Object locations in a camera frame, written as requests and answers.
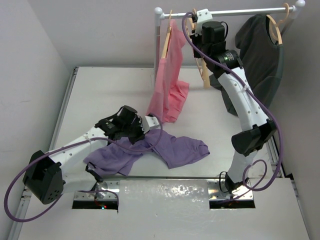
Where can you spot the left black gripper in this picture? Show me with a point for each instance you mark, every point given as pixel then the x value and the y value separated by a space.
pixel 141 134

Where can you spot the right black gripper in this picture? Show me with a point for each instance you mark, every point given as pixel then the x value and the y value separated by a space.
pixel 194 38

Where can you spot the wooden hanger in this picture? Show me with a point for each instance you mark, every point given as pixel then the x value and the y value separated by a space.
pixel 274 30
pixel 200 62
pixel 167 37

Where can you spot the purple t shirt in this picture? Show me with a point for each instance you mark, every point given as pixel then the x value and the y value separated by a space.
pixel 173 151

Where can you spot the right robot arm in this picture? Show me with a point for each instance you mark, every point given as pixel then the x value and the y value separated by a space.
pixel 256 127

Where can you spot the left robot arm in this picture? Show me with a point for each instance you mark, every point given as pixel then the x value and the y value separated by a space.
pixel 50 174

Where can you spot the wooden hanger under pink shirt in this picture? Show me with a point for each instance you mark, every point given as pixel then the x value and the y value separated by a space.
pixel 167 37

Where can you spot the pink t shirt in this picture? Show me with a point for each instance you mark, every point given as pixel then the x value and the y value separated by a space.
pixel 170 93

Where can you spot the dark grey t shirt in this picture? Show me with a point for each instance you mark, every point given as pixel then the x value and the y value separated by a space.
pixel 262 59

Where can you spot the wooden hanger under grey shirt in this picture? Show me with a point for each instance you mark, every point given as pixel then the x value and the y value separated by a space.
pixel 274 30

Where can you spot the silver clothes rack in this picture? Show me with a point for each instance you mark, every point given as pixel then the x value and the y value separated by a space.
pixel 162 19

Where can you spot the white foreground board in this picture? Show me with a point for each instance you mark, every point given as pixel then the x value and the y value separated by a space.
pixel 173 210

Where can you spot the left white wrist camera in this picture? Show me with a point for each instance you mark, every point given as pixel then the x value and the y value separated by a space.
pixel 149 123

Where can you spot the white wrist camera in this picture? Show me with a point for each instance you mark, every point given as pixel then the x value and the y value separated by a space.
pixel 202 16
pixel 149 123

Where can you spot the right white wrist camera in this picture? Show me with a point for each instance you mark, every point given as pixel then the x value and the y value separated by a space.
pixel 202 16

